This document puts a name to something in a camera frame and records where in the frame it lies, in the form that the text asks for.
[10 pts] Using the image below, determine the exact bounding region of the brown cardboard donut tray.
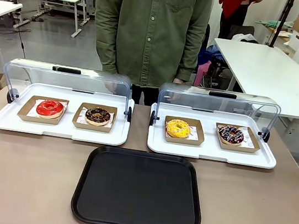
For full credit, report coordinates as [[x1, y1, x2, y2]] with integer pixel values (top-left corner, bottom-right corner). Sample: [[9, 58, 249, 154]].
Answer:
[[71, 100, 119, 134], [212, 122, 264, 155], [162, 115, 208, 148], [16, 93, 70, 127]]

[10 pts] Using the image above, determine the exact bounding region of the person's left forearm green sleeve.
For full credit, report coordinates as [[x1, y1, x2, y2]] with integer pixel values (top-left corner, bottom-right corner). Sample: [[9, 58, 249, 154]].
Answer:
[[175, 19, 210, 84]]

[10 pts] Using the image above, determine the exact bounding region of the black floor cable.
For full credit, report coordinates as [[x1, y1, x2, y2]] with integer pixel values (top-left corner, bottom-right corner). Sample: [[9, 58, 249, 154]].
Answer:
[[0, 7, 33, 59]]

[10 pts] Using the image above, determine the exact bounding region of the green cloth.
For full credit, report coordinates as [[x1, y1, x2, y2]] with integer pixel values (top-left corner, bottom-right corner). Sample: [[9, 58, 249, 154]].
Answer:
[[255, 17, 294, 32]]

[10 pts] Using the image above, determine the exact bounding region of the pink cloth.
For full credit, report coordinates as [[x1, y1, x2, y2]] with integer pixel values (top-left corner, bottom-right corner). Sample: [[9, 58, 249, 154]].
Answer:
[[193, 58, 212, 88]]

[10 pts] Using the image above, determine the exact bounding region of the white display case base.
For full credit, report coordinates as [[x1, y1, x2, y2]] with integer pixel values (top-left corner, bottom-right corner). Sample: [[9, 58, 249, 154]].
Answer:
[[0, 77, 136, 148], [145, 101, 283, 171]]

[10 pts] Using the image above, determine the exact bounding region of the red glazed donut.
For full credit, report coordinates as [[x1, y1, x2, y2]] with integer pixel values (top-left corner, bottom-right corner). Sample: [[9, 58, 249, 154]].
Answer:
[[35, 98, 66, 121]]

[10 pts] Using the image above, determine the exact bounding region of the chocolate donut with sprinkles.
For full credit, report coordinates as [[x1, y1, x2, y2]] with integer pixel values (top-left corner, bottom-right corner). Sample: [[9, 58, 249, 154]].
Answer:
[[83, 105, 113, 129]]

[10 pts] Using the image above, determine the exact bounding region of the large white table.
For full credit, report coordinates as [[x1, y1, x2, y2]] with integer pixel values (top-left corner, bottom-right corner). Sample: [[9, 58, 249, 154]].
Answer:
[[204, 36, 299, 120]]

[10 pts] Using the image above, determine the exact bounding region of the person's right hand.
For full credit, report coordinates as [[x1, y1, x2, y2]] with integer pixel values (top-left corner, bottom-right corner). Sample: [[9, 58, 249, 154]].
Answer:
[[104, 79, 120, 94]]

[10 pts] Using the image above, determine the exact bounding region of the black chair with white cloth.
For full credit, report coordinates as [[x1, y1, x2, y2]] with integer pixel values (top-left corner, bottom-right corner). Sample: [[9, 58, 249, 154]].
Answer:
[[228, 23, 261, 45]]

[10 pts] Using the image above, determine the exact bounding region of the clear lid with black handle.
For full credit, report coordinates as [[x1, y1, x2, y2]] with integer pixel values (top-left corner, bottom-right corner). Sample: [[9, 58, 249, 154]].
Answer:
[[0, 56, 138, 123], [148, 80, 283, 145]]

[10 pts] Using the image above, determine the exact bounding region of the black rectangular serving tray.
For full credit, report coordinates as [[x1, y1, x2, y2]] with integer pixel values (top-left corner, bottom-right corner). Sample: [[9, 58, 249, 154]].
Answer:
[[68, 142, 210, 224]]

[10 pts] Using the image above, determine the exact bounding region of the yellow glazed donut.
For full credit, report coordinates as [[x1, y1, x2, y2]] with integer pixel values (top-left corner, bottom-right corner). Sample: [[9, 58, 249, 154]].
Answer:
[[164, 118, 193, 140]]

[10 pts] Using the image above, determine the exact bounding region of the person in green shirt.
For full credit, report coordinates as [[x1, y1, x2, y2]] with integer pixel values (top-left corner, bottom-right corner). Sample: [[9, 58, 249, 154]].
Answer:
[[83, 0, 213, 113]]

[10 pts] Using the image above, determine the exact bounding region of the black camera stand pole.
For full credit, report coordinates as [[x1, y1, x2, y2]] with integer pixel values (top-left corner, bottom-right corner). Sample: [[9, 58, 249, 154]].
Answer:
[[268, 0, 295, 51]]

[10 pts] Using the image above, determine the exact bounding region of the person in red top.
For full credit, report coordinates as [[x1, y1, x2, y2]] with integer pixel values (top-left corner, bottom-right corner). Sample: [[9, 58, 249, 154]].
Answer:
[[213, 0, 266, 45]]

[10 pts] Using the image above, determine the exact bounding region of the purple donut with white drizzle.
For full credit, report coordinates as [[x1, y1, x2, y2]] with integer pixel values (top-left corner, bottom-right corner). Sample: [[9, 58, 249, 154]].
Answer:
[[216, 124, 246, 147]]

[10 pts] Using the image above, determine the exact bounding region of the white printed paper liner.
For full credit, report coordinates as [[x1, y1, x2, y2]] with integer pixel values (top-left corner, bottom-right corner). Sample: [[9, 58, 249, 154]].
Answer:
[[164, 121, 201, 142], [77, 107, 115, 129], [214, 123, 258, 149], [26, 96, 70, 122]]

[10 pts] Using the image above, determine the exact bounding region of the person's left hand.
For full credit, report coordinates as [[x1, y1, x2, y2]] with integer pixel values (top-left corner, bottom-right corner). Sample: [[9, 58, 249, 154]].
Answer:
[[167, 77, 184, 103]]

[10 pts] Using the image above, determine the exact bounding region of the person's right forearm green sleeve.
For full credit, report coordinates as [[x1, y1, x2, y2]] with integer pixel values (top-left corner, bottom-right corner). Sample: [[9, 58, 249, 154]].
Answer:
[[87, 12, 127, 74]]

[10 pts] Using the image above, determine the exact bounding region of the blue cloth bundle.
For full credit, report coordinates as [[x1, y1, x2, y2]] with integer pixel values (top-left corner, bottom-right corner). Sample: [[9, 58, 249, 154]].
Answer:
[[197, 43, 226, 71]]

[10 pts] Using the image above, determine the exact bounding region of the white storage box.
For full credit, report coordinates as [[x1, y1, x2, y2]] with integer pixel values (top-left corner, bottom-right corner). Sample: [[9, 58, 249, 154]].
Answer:
[[288, 29, 299, 51]]

